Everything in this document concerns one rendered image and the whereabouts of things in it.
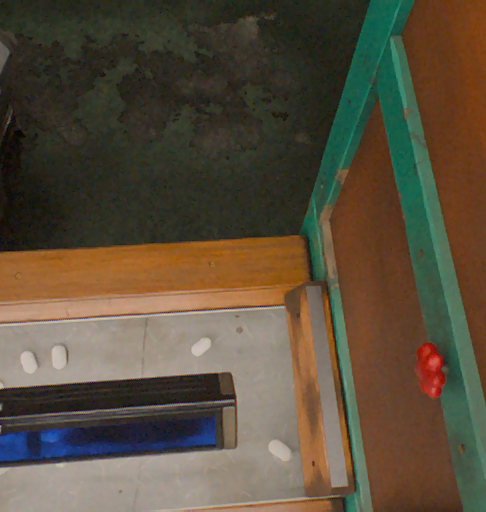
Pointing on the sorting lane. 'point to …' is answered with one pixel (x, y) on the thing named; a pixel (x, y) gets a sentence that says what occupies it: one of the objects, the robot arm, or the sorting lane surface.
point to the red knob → (430, 370)
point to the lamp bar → (115, 419)
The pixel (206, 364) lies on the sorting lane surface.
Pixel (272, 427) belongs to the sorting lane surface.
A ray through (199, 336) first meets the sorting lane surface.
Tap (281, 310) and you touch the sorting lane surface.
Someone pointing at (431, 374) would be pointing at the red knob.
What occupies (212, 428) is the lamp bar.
